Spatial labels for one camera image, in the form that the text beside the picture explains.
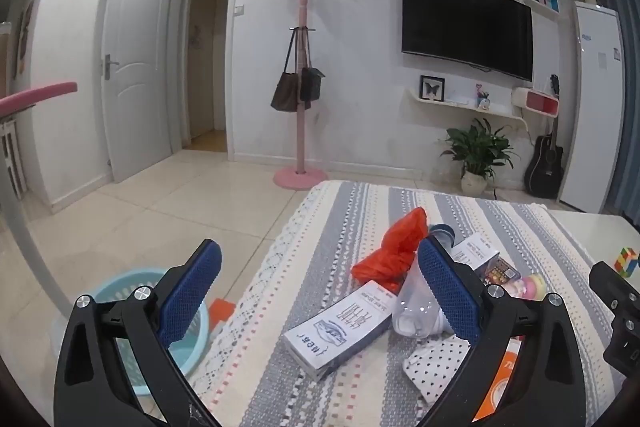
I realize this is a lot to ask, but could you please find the white curved pole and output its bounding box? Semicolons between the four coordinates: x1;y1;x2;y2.
0;127;76;323

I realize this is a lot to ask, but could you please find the white radiator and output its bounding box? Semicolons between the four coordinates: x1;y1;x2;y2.
0;119;28;200

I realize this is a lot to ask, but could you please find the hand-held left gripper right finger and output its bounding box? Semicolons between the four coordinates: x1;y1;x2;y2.
417;237;588;427

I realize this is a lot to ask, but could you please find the black guitar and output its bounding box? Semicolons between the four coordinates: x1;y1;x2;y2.
524;74;565;199

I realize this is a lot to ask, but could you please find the pink coat rack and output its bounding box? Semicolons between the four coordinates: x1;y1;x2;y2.
272;0;346;191

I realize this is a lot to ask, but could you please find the dark wall picture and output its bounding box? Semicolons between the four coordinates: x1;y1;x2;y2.
17;0;35;72

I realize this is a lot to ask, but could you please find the large white carton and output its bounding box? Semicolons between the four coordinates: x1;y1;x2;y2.
283;279;396;382

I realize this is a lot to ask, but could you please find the brown handbag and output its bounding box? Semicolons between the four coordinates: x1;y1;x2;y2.
270;27;303;112

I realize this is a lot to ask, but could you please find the orange white packet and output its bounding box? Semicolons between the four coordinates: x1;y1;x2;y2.
470;337;523;423

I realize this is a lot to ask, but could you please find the red plastic bag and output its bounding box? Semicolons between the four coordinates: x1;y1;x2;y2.
351;207;430;294

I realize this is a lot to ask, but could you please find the striped grey white tablecloth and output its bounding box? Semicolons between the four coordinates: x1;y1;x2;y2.
192;179;640;427

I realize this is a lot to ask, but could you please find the green potted plant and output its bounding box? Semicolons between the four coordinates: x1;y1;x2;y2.
440;117;521;196

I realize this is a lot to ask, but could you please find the short wavy white wall shelf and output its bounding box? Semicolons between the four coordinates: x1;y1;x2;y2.
409;88;531;128

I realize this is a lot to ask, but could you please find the clear plastic bottle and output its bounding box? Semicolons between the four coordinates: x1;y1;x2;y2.
391;223;473;340

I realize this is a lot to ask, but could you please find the white refrigerator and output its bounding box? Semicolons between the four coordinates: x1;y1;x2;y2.
557;1;626;214

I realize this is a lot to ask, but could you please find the pink yellow small packet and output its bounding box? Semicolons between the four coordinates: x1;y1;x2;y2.
505;273;548;300

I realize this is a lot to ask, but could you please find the white door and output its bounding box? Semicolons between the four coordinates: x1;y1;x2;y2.
102;0;173;184

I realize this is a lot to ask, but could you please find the dark printed small box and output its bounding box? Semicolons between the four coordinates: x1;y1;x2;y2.
472;259;523;288

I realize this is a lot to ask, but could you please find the red white box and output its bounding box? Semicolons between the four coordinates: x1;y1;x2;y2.
511;87;561;116

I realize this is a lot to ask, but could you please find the orange packet on floor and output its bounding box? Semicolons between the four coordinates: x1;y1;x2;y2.
207;298;236;333

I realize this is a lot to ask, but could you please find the light blue plastic basket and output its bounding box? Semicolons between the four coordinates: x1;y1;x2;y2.
87;268;211;395

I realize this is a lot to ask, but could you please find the pink board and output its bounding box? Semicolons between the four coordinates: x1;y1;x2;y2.
0;82;78;115

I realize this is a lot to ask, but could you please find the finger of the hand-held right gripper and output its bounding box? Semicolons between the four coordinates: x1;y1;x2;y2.
589;261;640;378

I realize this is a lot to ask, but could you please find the black handbag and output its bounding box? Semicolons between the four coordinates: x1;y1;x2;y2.
299;27;323;104

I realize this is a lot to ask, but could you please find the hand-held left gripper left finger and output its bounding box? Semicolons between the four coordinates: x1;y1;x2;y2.
54;238;223;427

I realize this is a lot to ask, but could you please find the black flat television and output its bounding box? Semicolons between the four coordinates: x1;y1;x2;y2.
401;0;534;82

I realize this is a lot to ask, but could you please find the butterfly picture frame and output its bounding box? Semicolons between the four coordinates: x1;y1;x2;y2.
419;75;446;102

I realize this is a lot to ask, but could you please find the colourful puzzle cube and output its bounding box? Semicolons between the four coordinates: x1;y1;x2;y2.
614;247;640;278

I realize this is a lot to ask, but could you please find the small white carton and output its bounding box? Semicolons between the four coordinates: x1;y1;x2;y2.
450;233;501;280

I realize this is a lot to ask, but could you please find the polka dot cloth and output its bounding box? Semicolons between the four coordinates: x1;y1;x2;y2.
402;334;473;405

